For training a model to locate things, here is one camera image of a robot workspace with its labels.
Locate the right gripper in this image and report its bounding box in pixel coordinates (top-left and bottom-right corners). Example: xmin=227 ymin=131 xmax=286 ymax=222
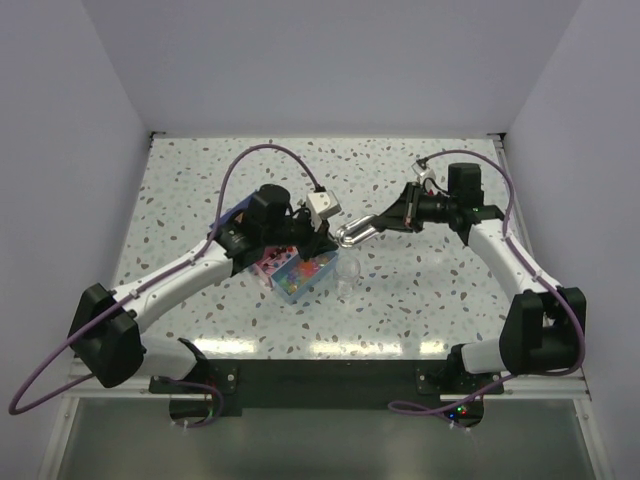
xmin=373 ymin=182 xmax=457 ymax=234

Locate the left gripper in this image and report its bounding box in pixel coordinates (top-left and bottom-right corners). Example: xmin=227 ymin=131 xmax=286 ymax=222
xmin=263 ymin=205 xmax=338 ymax=262

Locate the clear plastic jar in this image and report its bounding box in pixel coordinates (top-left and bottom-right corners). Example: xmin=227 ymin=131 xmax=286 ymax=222
xmin=334 ymin=256 xmax=361 ymax=299

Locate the four-compartment candy tray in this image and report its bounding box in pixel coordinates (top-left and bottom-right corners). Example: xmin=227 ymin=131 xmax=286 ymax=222
xmin=210 ymin=185 xmax=338 ymax=304

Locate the metal candy scoop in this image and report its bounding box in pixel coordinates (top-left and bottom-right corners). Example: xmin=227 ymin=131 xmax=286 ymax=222
xmin=334 ymin=215 xmax=384 ymax=249

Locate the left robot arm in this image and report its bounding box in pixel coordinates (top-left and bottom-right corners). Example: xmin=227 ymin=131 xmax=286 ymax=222
xmin=68 ymin=184 xmax=341 ymax=392

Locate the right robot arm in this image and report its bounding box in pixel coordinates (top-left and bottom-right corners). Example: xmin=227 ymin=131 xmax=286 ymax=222
xmin=372 ymin=163 xmax=586 ymax=393

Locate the star candies pile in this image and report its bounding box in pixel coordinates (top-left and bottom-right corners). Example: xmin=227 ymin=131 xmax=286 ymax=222
xmin=277 ymin=255 xmax=330 ymax=295

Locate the lollipops pile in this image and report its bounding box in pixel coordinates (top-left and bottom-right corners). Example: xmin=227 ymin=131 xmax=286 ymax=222
xmin=257 ymin=247 xmax=298 ymax=273

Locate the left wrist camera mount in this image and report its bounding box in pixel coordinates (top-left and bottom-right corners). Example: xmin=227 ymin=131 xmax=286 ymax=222
xmin=305 ymin=190 xmax=342 ymax=222

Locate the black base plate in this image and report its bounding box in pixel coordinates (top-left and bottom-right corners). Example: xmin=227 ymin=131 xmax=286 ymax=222
xmin=149 ymin=359 xmax=500 ymax=420

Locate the aluminium frame rail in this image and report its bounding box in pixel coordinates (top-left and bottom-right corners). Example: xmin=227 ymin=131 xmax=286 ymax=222
xmin=65 ymin=149 xmax=587 ymax=416

